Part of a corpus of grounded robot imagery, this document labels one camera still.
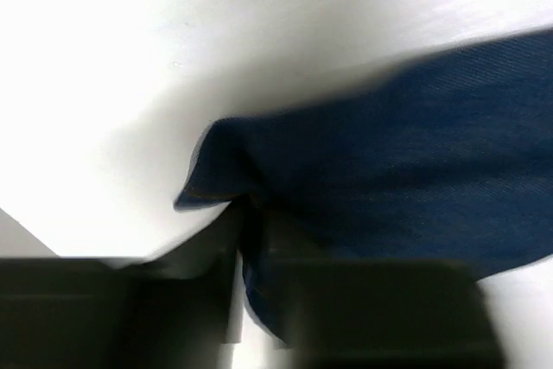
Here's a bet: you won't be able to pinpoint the dark blue denim trousers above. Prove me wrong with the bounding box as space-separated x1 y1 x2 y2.
172 25 553 351

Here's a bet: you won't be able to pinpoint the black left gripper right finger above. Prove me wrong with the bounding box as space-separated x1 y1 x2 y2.
261 213 506 369

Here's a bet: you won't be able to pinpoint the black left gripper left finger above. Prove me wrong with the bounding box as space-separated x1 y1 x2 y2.
1 205 242 368

